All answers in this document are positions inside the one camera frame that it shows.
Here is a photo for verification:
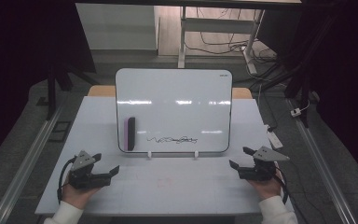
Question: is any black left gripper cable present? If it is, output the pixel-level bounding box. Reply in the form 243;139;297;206
57;156;76;205

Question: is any white power strip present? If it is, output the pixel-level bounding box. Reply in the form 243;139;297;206
264;124;284;150

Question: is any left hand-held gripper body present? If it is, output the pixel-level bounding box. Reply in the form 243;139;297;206
65;150;112;190

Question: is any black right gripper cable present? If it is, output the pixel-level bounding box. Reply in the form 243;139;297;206
273;167;290;205

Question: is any white desk frame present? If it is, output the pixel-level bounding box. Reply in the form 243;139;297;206
177;6;266;76

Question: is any black metal stand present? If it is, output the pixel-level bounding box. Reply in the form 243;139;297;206
36;60;98;121

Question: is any white table cover sheet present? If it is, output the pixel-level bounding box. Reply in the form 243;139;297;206
34;95;295;217

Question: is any white whiteboard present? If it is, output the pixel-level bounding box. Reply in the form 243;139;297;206
115;67;234;154

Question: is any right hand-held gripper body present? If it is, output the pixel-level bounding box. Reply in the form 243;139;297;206
238;146;291;182

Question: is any tangle of black floor cables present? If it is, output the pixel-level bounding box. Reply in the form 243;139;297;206
185;7;278;64

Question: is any aluminium floor rail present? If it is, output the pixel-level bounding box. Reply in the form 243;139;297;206
286;98;358;224
0;101;68;224

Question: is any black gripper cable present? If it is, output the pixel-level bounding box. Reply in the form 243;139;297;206
273;167;290;205
57;156;76;205

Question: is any dark curtain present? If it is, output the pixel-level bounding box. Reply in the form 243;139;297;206
0;0;97;171
257;0;358;180

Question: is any person's left hand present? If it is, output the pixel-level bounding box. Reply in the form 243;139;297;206
61;182;103;210

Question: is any black floor frame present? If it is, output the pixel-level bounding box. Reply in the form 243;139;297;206
48;120;73;144

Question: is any black and pink eraser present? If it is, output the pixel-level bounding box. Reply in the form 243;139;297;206
123;116;136;152

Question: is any white cabinet panel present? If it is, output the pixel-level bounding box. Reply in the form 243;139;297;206
75;3;158;51

